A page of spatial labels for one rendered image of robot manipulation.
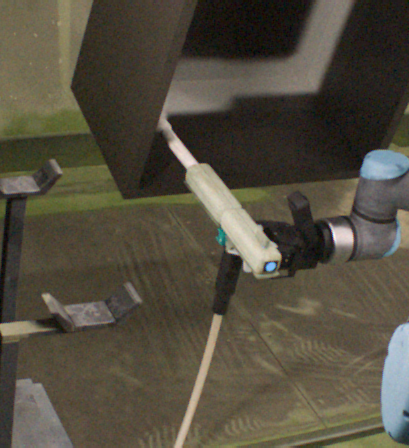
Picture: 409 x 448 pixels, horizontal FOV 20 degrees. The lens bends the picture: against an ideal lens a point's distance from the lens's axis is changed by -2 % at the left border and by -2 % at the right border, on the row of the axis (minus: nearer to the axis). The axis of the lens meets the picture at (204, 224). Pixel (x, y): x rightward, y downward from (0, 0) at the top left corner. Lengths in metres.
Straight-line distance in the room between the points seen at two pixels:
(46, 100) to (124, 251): 0.48
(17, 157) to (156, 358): 0.78
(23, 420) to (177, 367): 1.33
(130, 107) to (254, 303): 0.76
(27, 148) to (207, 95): 0.65
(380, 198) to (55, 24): 1.23
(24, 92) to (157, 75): 1.01
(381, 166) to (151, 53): 0.48
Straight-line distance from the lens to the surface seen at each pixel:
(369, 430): 2.60
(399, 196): 2.27
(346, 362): 2.75
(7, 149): 3.12
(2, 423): 1.01
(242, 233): 2.11
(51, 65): 3.16
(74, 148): 3.18
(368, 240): 2.30
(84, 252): 2.91
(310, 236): 2.23
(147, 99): 2.20
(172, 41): 2.10
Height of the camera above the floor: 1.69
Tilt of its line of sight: 32 degrees down
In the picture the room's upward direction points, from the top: 12 degrees clockwise
